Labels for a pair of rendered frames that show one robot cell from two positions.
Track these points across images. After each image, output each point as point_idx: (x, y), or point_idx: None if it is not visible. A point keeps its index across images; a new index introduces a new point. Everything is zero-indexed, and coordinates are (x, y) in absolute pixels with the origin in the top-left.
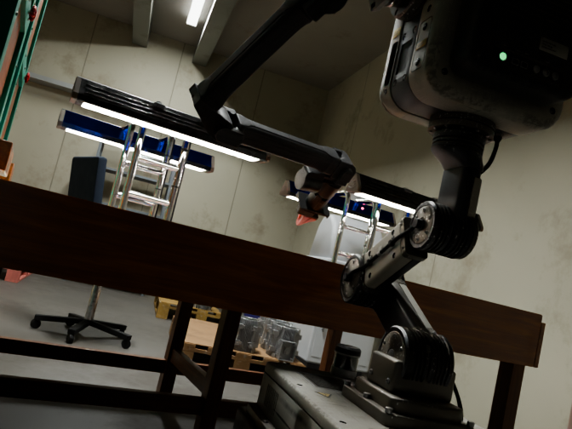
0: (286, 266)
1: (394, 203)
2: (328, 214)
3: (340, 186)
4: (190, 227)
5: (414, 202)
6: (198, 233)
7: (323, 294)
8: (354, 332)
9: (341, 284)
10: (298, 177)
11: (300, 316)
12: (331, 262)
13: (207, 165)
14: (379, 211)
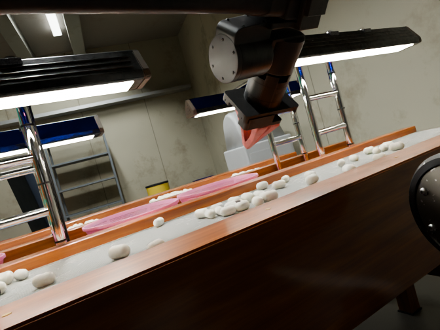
0: (289, 247)
1: (330, 54)
2: (296, 104)
3: (304, 36)
4: (18, 329)
5: (349, 41)
6: (54, 325)
7: (368, 245)
8: (431, 269)
9: (430, 230)
10: (217, 58)
11: (355, 311)
12: (351, 184)
13: (93, 128)
14: (304, 78)
